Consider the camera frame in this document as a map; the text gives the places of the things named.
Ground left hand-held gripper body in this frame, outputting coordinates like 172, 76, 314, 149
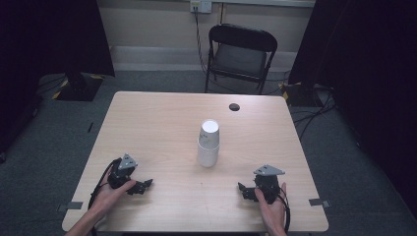
107, 152, 139, 190

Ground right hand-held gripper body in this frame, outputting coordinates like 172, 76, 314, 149
253, 163, 286, 206

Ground person's right hand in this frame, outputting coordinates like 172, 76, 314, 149
254, 182, 288, 227

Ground person's left hand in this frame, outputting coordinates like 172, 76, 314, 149
89, 170, 138, 218

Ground white paper cup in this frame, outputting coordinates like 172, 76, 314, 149
197, 137, 220, 168
198, 119, 220, 150

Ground grey tape strip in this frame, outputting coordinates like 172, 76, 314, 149
308, 198, 332, 208
57, 201, 85, 212

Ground black stand base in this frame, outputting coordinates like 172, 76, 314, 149
51, 72, 106, 102
280, 82, 332, 108

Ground black folding chair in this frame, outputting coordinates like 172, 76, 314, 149
204, 23, 279, 95

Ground black curtain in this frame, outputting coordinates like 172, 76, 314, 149
0, 0, 116, 155
288, 0, 417, 220

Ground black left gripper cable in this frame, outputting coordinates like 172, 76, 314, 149
88, 157, 123, 236

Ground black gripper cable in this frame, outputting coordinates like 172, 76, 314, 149
88, 157, 123, 236
277, 187, 292, 235

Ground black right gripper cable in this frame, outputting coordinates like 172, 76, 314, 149
277, 187, 292, 235

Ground black floor cables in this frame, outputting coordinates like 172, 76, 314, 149
290, 86, 337, 141

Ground black striped power cable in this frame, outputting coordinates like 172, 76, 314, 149
194, 7, 209, 75

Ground white wall socket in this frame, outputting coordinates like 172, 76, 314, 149
190, 0, 213, 15

